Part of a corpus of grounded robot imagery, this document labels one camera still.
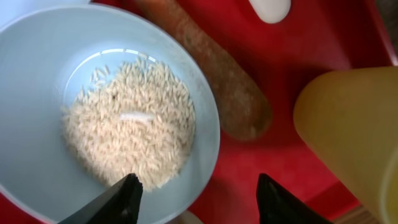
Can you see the carrot piece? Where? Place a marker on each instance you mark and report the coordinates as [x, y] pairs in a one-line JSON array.
[[245, 113]]

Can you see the white plastic spoon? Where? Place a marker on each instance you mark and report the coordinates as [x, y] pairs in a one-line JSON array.
[[271, 11]]

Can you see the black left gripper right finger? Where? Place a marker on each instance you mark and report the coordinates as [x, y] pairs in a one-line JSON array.
[[277, 205]]

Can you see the light blue rice bowl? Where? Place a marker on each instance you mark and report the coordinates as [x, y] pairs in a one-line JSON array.
[[47, 56]]

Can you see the cooked white rice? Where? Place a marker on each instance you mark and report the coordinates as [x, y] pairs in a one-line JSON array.
[[139, 120]]

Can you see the light blue plate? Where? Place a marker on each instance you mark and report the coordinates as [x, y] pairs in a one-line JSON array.
[[12, 9]]

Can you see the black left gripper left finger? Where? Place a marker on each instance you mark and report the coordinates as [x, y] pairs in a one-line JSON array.
[[120, 204]]

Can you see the yellow plastic cup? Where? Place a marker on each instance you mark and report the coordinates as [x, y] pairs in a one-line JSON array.
[[349, 120]]

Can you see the red serving tray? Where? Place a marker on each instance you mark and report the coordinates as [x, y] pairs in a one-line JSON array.
[[315, 37]]

